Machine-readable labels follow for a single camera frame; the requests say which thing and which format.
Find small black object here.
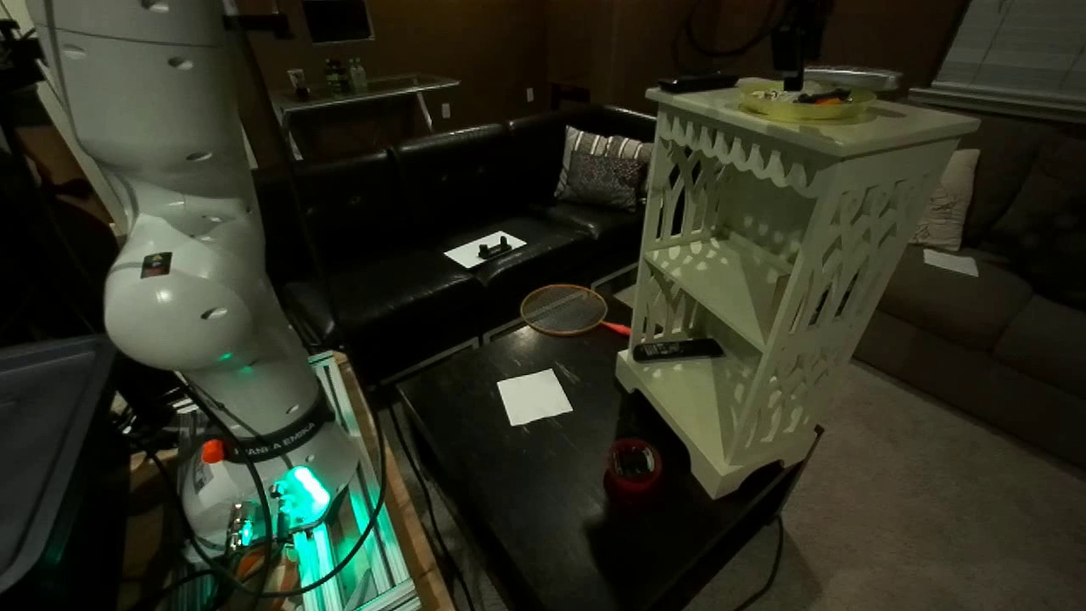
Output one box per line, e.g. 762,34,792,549
471,235,516,263

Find black leather sofa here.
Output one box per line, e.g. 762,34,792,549
250,102,663,394

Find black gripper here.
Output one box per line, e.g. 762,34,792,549
772,0,840,95

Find white lattice shelf unit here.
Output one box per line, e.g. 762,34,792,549
614,79,985,502

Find wide black remote control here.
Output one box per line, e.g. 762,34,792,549
658,70,747,95

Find dark wall frame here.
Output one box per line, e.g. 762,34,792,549
298,0,378,49

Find black base cables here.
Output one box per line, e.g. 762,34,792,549
112,385,393,606

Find black white patterned pillow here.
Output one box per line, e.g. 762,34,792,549
549,122,658,215

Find grey fabric sofa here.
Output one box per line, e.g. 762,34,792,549
851,113,1086,475

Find dark cushion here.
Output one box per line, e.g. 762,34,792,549
981,156,1086,311

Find small bottles group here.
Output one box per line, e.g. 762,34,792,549
283,55,378,102

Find light patterned cushion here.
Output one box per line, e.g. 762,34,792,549
915,146,985,253

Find slim black remote control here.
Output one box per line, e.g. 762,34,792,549
627,331,729,366

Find window blind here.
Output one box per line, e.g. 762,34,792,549
911,0,1086,128

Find glass console table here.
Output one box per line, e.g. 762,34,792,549
270,70,467,163

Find grey plastic bin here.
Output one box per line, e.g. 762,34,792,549
0,331,124,611

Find silver remote control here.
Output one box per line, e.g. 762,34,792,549
804,64,915,98

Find white paper sheet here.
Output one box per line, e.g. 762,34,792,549
919,243,985,280
493,366,577,432

